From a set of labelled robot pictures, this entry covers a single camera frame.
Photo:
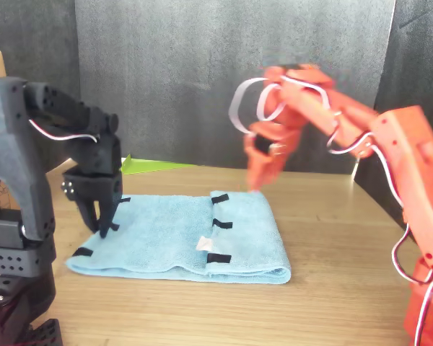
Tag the dark grey felt sheet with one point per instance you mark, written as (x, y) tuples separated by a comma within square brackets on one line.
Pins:
[(418, 54), (32, 36)]

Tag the light blue towel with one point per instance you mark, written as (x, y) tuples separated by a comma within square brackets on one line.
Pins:
[(158, 230)]

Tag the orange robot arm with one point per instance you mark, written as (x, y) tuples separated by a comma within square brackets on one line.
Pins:
[(411, 162)]

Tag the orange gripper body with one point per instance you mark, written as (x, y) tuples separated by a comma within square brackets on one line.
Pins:
[(281, 137)]

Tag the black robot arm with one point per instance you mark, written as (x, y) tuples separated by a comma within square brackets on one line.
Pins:
[(11, 144)]

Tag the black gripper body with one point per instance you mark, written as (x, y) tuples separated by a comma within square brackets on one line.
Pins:
[(101, 166)]

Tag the green plastic wedge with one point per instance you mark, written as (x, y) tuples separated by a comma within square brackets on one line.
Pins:
[(148, 166)]

